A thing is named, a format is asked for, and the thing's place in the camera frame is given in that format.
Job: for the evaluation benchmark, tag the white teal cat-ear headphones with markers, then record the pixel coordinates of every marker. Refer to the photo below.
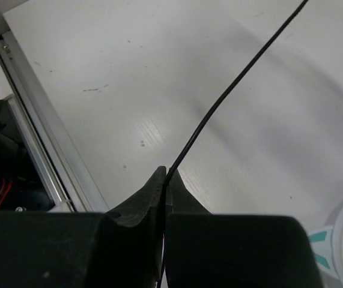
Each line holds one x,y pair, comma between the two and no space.
326,243

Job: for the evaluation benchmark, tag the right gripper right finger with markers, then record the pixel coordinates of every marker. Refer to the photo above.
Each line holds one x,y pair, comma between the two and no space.
233,250

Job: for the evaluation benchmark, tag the aluminium front rail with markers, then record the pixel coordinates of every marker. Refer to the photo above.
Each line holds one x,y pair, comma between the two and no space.
59,165

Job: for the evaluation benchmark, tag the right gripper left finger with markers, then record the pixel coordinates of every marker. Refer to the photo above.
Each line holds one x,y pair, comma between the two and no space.
118,248

